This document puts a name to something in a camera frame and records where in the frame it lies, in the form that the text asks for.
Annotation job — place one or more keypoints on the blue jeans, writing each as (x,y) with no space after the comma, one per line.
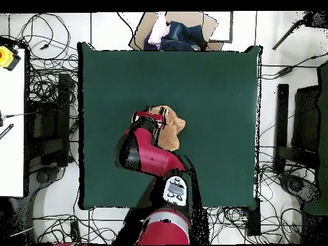
(184,36)

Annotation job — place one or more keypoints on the white pink garment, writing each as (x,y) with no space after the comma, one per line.
(157,30)

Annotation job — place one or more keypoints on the dark green tablecloth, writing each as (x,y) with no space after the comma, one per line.
(205,102)

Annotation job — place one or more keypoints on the white board grey frame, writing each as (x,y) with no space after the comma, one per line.
(223,25)

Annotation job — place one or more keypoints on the black equipment stand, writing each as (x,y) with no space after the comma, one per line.
(64,102)

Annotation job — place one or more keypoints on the black slotted strip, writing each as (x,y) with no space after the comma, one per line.
(6,131)

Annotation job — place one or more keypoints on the purple dotted garment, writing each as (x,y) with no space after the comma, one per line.
(148,44)

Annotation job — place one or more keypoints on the grey round base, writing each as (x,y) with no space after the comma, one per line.
(43,176)

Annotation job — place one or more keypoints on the black power strip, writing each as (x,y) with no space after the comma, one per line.
(253,220)

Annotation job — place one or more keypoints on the yellow emergency stop button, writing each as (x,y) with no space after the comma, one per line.
(6,57)

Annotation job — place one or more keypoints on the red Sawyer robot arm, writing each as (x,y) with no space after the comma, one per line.
(151,159)

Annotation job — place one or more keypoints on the tan terry towel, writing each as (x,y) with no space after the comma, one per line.
(171,138)

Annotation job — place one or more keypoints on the black power brick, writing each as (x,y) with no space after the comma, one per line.
(75,232)

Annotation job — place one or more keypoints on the black tripod leg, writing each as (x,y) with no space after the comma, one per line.
(287,36)

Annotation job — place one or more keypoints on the white desk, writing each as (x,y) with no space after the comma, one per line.
(11,153)

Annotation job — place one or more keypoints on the cardboard box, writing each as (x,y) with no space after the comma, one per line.
(205,23)

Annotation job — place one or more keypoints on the dark round base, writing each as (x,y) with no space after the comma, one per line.
(294,185)

